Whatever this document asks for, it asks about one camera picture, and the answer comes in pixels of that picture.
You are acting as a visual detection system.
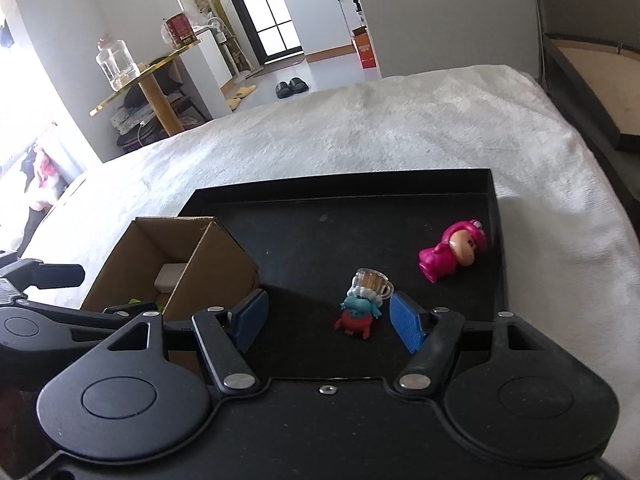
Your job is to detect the blue red cup figurine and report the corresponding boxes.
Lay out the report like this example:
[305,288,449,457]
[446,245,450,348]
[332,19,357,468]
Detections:
[334,268,394,340]

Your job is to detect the gold round side table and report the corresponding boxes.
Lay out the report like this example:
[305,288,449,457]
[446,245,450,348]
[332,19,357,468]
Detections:
[89,40,201,136]

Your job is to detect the clear glass jar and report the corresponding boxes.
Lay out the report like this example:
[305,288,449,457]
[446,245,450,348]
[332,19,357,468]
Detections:
[96,34,140,91]

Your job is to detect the red tin can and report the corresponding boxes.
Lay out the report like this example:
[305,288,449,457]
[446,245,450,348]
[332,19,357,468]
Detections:
[160,13,198,49]

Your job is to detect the pink doll figurine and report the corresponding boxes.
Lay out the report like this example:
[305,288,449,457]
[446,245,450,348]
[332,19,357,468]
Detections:
[418,219,488,283]

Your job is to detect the black slippers pair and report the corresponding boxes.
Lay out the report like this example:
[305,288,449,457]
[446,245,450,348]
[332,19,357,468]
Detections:
[276,77,309,99]

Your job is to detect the dark grey sofa chair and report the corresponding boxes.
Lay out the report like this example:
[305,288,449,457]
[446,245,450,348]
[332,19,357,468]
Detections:
[537,0,639,223]

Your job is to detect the white usb charger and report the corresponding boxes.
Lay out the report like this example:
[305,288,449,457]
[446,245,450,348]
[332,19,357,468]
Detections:
[154,263,186,294]

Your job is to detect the brown cardboard box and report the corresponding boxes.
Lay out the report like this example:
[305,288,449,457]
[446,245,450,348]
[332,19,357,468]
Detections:
[80,216,262,380]

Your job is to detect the white kitchen cabinet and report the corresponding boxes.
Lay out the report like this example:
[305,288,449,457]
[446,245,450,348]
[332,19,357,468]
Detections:
[283,0,361,63]

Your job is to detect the black tray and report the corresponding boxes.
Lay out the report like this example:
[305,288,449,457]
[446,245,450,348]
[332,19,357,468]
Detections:
[181,169,506,379]

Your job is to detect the yellow slippers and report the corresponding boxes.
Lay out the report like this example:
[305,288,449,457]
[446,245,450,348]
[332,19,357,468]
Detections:
[227,84,257,112]

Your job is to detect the white fluffy blanket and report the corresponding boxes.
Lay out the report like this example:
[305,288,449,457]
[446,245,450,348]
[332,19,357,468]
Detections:
[26,65,639,478]

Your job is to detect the green plug charger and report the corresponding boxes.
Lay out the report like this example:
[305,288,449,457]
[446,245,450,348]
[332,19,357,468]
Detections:
[127,300,163,312]

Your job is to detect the orange cardboard box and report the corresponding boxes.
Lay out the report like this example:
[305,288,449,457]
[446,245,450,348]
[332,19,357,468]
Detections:
[352,26,376,70]

